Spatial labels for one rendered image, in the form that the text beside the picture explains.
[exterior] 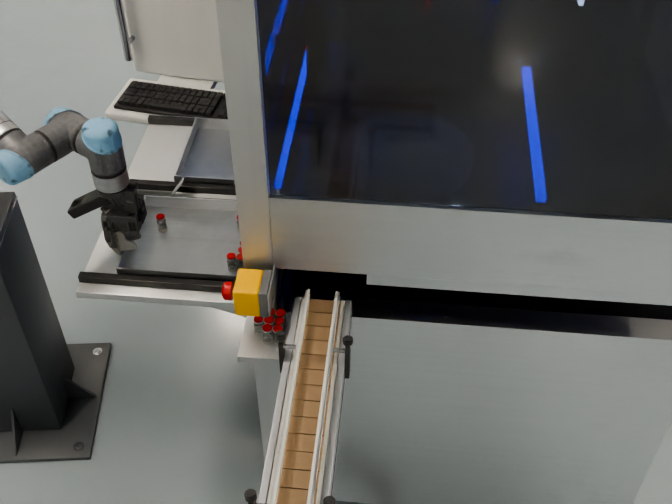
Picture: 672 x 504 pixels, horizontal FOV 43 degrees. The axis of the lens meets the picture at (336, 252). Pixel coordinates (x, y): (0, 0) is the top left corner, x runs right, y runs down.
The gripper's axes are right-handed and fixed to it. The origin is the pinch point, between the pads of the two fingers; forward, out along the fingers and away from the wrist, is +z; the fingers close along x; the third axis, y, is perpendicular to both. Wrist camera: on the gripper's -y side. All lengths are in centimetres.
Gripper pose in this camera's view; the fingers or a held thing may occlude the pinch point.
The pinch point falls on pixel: (118, 250)
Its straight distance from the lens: 205.2
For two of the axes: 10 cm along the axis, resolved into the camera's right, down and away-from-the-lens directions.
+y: 9.9, 0.7, -0.7
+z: -0.1, 7.2, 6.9
